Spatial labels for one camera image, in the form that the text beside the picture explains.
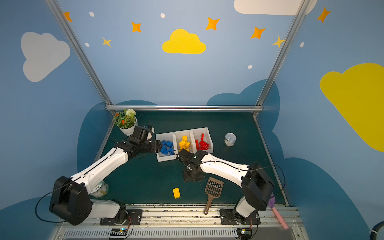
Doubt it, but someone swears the round tape roll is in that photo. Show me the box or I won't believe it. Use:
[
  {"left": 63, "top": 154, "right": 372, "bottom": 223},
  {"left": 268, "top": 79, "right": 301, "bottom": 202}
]
[{"left": 90, "top": 181, "right": 110, "bottom": 199}]

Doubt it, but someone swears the yellow flat lego brick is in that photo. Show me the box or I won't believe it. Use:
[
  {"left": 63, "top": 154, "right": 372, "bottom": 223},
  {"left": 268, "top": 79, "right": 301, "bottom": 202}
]
[{"left": 173, "top": 188, "right": 181, "bottom": 199}]

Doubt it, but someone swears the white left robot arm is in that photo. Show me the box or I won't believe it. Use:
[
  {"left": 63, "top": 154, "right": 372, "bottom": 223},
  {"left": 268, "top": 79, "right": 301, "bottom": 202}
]
[{"left": 49, "top": 126, "right": 162, "bottom": 226}]

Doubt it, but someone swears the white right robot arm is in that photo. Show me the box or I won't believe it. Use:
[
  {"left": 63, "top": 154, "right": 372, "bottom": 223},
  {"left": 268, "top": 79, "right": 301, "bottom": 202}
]
[{"left": 176, "top": 150, "right": 275, "bottom": 220}]

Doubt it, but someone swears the purple pink spatula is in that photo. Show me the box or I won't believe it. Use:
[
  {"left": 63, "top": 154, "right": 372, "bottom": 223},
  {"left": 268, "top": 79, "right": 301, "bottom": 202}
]
[{"left": 268, "top": 194, "right": 289, "bottom": 230}]

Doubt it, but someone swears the aluminium left frame post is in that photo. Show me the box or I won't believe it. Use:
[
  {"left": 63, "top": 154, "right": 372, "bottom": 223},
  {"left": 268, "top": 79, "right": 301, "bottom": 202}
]
[{"left": 45, "top": 0, "right": 113, "bottom": 107}]

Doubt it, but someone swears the brown slotted scoop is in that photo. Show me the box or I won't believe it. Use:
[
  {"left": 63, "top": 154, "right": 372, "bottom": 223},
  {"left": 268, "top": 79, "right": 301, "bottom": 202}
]
[{"left": 204, "top": 177, "right": 224, "bottom": 215}]

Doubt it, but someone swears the aluminium frame post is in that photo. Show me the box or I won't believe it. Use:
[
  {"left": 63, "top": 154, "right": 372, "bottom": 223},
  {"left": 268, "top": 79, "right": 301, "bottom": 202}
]
[
  {"left": 253, "top": 0, "right": 312, "bottom": 121},
  {"left": 45, "top": 0, "right": 113, "bottom": 107}
]

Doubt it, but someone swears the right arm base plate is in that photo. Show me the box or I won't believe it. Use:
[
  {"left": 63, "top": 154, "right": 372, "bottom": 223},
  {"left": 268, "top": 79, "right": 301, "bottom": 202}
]
[{"left": 219, "top": 209, "right": 261, "bottom": 225}]

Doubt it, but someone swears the left circuit board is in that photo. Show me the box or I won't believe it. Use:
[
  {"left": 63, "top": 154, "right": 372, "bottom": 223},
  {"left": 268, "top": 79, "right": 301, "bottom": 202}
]
[{"left": 109, "top": 228, "right": 129, "bottom": 239}]

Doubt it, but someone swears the white middle sorting bin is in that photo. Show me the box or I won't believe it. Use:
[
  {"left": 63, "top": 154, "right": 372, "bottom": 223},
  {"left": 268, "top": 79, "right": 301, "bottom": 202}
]
[{"left": 175, "top": 130, "right": 196, "bottom": 153}]

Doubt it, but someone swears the green plant with flowers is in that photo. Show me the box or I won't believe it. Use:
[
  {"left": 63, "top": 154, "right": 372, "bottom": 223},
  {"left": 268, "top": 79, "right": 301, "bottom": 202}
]
[{"left": 113, "top": 109, "right": 137, "bottom": 129}]

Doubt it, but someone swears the aluminium back frame bar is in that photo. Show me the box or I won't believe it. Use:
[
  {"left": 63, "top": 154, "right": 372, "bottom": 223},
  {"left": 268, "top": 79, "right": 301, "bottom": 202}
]
[{"left": 106, "top": 105, "right": 263, "bottom": 112}]

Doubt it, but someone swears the aluminium right frame post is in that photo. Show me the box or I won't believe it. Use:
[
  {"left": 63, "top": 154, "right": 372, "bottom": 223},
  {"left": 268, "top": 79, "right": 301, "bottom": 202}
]
[{"left": 253, "top": 0, "right": 312, "bottom": 121}]

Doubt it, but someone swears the yellow large lego brick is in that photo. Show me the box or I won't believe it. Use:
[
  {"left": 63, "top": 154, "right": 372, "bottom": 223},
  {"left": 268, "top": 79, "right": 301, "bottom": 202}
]
[{"left": 179, "top": 140, "right": 187, "bottom": 148}]

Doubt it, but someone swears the white right sorting bin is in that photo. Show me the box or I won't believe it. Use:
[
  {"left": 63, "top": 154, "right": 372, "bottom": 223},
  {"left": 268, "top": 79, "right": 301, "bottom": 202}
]
[{"left": 192, "top": 127, "right": 214, "bottom": 154}]

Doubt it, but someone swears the white flower pot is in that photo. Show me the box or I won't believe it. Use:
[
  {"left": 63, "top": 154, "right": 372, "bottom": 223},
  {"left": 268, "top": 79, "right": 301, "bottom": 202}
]
[{"left": 119, "top": 118, "right": 138, "bottom": 137}]

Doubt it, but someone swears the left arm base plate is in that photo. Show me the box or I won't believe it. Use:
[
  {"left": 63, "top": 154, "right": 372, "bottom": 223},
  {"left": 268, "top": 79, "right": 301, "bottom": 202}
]
[{"left": 100, "top": 209, "right": 143, "bottom": 226}]

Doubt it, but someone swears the white left sorting bin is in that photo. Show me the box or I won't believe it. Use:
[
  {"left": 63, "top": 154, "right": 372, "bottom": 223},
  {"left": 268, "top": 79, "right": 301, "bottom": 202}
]
[{"left": 156, "top": 132, "right": 176, "bottom": 162}]

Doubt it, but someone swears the red tall lego brick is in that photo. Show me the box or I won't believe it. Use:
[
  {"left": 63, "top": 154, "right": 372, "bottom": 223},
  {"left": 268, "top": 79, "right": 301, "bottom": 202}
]
[{"left": 199, "top": 141, "right": 210, "bottom": 151}]

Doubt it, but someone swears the circuit board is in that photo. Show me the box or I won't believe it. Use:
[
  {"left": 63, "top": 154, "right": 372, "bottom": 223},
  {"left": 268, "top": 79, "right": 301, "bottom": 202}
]
[
  {"left": 109, "top": 228, "right": 129, "bottom": 239},
  {"left": 236, "top": 228, "right": 252, "bottom": 240}
]

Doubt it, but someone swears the right circuit board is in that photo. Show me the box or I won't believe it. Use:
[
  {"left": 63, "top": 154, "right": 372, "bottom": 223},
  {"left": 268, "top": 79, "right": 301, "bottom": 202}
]
[{"left": 236, "top": 228, "right": 252, "bottom": 240}]

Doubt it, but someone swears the white sorting bin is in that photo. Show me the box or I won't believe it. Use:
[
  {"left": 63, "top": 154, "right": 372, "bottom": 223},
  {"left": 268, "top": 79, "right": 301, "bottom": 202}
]
[
  {"left": 175, "top": 130, "right": 196, "bottom": 153},
  {"left": 156, "top": 132, "right": 176, "bottom": 162},
  {"left": 192, "top": 127, "right": 214, "bottom": 154}
]

